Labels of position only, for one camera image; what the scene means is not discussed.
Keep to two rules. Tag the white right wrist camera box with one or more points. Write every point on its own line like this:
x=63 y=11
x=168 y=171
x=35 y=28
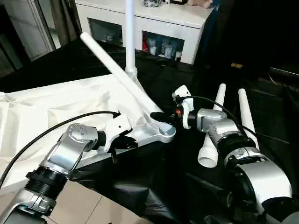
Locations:
x=184 y=100

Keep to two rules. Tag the black work mat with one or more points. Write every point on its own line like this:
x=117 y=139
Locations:
x=163 y=186

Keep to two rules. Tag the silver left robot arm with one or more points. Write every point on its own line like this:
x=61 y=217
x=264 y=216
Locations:
x=56 y=163

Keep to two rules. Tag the small yellow tag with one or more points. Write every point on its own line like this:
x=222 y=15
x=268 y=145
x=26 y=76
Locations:
x=237 y=65

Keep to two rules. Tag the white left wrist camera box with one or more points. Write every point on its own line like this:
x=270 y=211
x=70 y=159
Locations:
x=116 y=128

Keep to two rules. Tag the clear glass ornament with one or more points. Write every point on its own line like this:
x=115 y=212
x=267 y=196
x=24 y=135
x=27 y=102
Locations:
x=152 y=2

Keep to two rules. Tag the white plastic table top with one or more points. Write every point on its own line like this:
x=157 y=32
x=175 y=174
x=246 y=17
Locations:
x=56 y=107

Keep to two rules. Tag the white sideboard with glass doors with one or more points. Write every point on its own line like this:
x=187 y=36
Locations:
x=154 y=21

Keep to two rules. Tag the white plastic table leg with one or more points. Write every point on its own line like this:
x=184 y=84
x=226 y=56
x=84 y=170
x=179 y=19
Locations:
x=130 y=32
x=212 y=135
x=246 y=112
x=121 y=77

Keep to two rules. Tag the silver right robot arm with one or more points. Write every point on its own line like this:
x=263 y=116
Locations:
x=247 y=163

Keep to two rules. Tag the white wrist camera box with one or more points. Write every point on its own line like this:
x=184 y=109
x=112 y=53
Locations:
x=184 y=100
x=116 y=128

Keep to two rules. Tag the brown teddy bear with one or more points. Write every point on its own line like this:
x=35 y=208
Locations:
x=200 y=3

